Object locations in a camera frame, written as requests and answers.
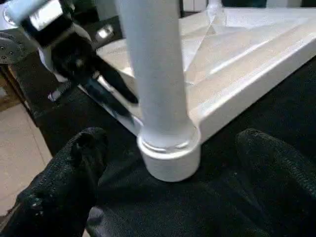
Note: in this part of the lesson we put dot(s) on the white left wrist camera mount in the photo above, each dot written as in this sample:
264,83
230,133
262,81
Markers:
32,12

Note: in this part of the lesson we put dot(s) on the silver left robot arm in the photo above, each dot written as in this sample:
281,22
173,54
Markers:
10,47

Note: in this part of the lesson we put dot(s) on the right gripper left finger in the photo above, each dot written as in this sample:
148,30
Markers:
61,185

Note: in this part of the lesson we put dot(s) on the black work mat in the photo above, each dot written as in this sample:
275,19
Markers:
284,106

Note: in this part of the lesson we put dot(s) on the white plastic table top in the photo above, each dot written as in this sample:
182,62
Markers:
247,61

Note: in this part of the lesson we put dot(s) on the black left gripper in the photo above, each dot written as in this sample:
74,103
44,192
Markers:
71,59

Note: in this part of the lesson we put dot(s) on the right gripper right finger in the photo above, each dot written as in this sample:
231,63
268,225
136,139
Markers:
271,185

